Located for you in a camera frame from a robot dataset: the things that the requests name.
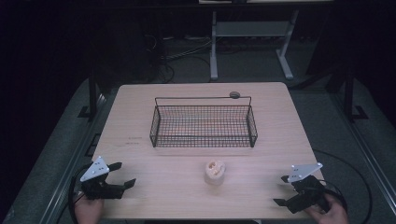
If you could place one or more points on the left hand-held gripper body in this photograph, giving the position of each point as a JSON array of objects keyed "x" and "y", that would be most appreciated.
[{"x": 97, "y": 187}]

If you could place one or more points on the small grey round object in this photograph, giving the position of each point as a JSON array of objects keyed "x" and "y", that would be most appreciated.
[{"x": 234, "y": 95}]

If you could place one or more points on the grey metal stand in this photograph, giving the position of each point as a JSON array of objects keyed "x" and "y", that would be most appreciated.
[{"x": 249, "y": 29}]

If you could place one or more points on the black metal stand post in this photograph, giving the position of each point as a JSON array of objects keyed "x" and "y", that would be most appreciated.
[
  {"x": 349, "y": 96},
  {"x": 92, "y": 93}
]

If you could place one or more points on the person's right hand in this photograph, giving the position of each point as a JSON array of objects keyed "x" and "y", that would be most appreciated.
[{"x": 331, "y": 214}]

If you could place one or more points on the black bracket on rail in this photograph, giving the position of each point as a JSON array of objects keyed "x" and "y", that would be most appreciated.
[{"x": 92, "y": 144}]

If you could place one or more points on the aluminium frame rail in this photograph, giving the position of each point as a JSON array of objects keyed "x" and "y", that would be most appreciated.
[
  {"x": 73, "y": 161},
  {"x": 364, "y": 149}
]

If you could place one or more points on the beige cup-shaped object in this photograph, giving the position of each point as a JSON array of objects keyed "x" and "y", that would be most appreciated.
[{"x": 214, "y": 175}]

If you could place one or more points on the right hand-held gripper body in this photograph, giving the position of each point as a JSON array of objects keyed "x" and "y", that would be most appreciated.
[{"x": 306, "y": 194}]

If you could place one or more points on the person's left hand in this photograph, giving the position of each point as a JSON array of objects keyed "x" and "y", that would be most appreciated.
[{"x": 88, "y": 210}]

